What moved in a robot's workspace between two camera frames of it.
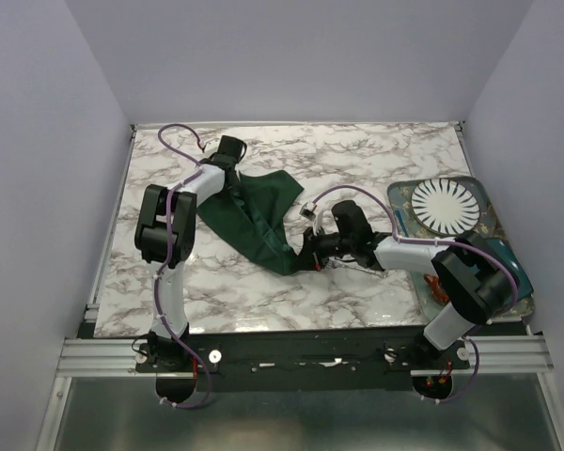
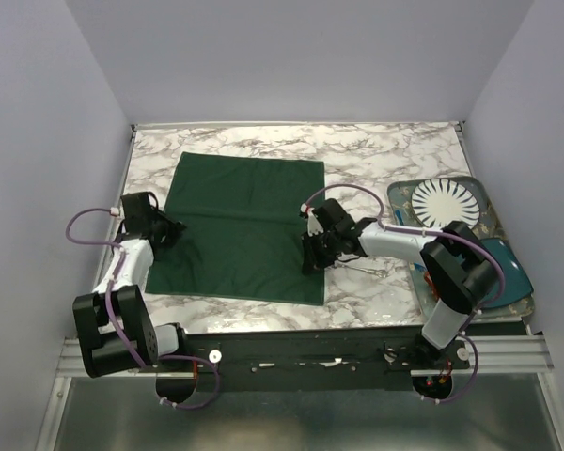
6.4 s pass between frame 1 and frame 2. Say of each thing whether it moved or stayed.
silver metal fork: stayed
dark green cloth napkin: moved
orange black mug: stayed
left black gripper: moved
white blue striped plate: stayed
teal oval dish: stayed
